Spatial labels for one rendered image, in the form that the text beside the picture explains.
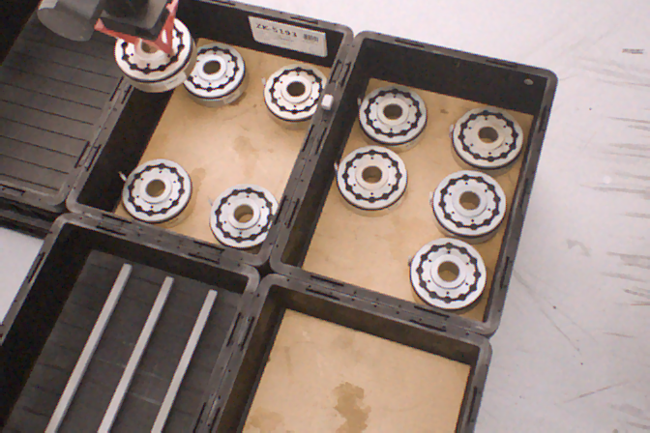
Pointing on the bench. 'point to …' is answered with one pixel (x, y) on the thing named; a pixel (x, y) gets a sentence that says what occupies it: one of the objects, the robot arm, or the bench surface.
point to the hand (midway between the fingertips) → (151, 41)
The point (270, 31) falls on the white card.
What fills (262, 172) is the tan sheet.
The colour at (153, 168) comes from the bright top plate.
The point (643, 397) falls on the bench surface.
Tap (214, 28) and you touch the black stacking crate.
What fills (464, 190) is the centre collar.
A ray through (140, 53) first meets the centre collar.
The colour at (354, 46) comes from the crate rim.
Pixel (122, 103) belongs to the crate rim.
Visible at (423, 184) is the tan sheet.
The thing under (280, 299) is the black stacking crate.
